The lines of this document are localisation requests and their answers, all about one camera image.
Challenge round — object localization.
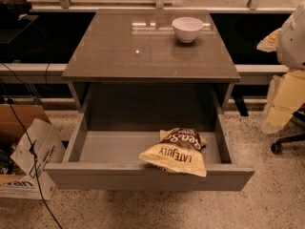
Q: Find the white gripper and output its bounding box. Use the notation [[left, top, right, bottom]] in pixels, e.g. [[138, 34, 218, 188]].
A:
[[256, 29, 305, 134]]

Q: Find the brown and cream chip bag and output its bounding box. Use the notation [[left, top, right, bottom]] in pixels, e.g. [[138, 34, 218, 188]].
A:
[[139, 128, 207, 177]]

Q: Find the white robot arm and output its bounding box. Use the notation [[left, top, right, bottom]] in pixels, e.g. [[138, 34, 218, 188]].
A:
[[256, 2, 305, 134]]

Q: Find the grey cabinet with counter top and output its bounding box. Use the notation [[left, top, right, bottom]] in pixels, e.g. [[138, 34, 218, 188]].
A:
[[61, 9, 241, 132]]

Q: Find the open grey top drawer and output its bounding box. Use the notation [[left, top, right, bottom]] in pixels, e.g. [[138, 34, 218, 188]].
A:
[[46, 90, 254, 191]]

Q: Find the black bag on shelf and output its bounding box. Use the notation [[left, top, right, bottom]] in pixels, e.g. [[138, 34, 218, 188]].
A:
[[0, 0, 32, 21]]

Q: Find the black office chair base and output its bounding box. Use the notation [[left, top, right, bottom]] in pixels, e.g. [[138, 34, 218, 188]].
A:
[[271, 112, 305, 155]]

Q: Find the white ceramic bowl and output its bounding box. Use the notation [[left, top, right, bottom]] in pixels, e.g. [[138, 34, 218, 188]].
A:
[[172, 17, 204, 43]]

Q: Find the open cardboard box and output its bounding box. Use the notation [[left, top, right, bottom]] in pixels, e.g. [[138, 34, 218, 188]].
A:
[[0, 104, 66, 200]]

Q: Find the black cable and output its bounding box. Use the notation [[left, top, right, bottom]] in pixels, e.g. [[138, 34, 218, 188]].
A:
[[0, 62, 64, 229]]

